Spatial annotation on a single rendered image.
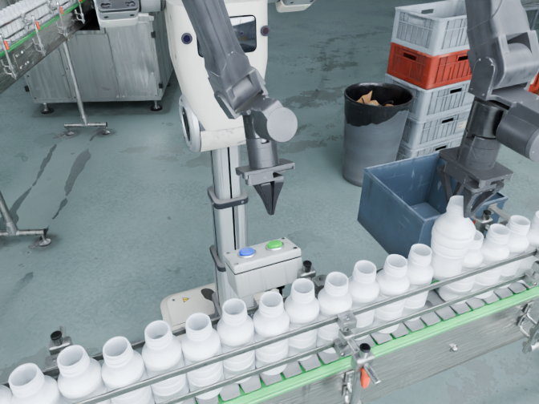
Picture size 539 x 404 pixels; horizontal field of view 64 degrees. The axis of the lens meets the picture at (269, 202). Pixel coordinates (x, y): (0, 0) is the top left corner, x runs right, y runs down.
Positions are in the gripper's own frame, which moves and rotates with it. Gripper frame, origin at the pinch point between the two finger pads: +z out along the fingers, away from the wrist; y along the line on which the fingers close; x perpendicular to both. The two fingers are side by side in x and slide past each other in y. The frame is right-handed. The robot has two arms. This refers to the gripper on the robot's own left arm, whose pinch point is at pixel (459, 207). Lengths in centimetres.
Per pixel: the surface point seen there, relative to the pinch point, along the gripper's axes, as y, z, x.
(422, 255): 0.9, 10.6, 4.6
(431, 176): 59, 40, -52
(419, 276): -2.1, 12.2, 7.1
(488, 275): -3.1, 17.5, -10.2
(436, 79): 173, 55, -153
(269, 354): -3.3, 18.3, 36.9
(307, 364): -3.5, 24.7, 29.6
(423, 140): 172, 99, -153
